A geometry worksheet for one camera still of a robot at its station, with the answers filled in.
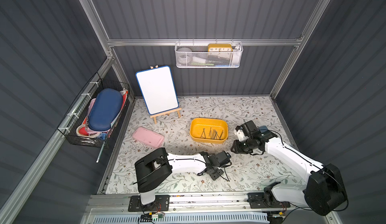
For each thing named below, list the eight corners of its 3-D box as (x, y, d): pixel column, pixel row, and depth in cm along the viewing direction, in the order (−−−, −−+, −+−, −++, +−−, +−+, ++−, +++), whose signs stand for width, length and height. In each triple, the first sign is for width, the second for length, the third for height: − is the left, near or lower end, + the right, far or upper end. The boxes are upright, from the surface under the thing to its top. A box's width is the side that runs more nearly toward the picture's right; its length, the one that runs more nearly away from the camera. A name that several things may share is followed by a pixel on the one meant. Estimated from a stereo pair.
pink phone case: (129, 138, 99) (127, 136, 97) (137, 127, 105) (136, 124, 103) (159, 149, 94) (158, 147, 92) (166, 136, 100) (165, 134, 98)
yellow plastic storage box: (189, 143, 97) (189, 139, 92) (190, 122, 107) (190, 117, 103) (228, 143, 97) (230, 139, 92) (225, 122, 107) (226, 117, 103)
